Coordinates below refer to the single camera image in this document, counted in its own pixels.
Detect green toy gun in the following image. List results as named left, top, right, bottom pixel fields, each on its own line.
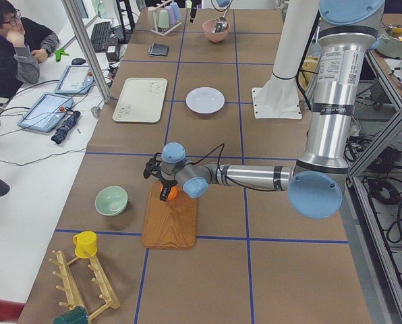
left=55, top=47, right=69, bottom=62

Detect black box on desk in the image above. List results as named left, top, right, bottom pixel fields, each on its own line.
left=106, top=45, right=121, bottom=62

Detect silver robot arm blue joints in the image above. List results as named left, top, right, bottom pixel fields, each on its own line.
left=161, top=1, right=384, bottom=219

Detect brown wooden tray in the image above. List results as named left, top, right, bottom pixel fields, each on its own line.
left=141, top=182, right=198, bottom=250

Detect light wooden mug rack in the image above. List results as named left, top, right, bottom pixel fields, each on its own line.
left=49, top=250, right=121, bottom=323

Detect steel pot with food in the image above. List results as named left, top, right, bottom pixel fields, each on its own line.
left=376, top=24, right=402, bottom=59

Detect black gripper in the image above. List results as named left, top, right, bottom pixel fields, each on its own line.
left=155, top=161, right=177, bottom=202

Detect white cup rack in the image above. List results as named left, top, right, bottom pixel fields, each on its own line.
left=147, top=0, right=182, bottom=36

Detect mint green bowl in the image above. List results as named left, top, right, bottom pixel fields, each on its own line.
left=94, top=186, right=128, bottom=216

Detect dark green mug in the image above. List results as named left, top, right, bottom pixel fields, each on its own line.
left=53, top=306, right=89, bottom=324

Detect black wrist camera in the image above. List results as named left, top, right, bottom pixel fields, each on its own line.
left=143, top=155, right=161, bottom=179

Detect orange fruit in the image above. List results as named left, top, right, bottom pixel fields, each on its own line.
left=167, top=186, right=178, bottom=200

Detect blue teach pendant far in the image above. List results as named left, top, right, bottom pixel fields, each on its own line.
left=55, top=65, right=94, bottom=95

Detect folded navy umbrella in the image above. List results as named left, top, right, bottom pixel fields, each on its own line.
left=51, top=111, right=81, bottom=144

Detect cream bear tray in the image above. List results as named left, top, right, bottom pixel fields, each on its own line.
left=112, top=78, right=167, bottom=124

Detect green cup on rack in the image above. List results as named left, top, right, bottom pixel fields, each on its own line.
left=158, top=9, right=170, bottom=30

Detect metal ladle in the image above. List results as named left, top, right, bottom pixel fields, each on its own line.
left=212, top=0, right=233, bottom=33

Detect pink bowl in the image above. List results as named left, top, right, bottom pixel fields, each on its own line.
left=202, top=19, right=230, bottom=43

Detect black keyboard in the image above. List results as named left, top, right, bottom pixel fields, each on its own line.
left=90, top=22, right=111, bottom=53

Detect yellow mug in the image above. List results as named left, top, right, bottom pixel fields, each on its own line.
left=73, top=231, right=98, bottom=259

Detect grey folded cloth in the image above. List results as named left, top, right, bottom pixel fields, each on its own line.
left=148, top=43, right=169, bottom=57

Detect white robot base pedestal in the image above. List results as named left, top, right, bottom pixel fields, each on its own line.
left=252, top=0, right=320, bottom=119

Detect seated person in grey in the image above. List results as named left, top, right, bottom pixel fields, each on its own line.
left=0, top=1, right=59, bottom=98

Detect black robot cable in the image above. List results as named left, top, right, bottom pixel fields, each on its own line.
left=190, top=143, right=226, bottom=166

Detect white round plate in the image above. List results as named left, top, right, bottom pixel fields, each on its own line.
left=185, top=87, right=225, bottom=114

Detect blue teach pendant near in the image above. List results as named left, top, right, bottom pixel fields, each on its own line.
left=18, top=92, right=74, bottom=133

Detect black computer mouse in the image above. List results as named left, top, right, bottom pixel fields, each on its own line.
left=71, top=57, right=86, bottom=65

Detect aluminium frame post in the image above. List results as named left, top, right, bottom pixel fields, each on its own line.
left=61, top=0, right=111, bottom=103

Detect red cylinder object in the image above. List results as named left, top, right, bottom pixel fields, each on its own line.
left=0, top=299, right=25, bottom=323

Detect blue teach pendant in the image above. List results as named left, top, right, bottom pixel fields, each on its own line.
left=18, top=92, right=74, bottom=133
left=55, top=65, right=94, bottom=95

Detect small metal cup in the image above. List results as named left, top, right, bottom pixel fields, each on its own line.
left=90, top=106, right=101, bottom=118

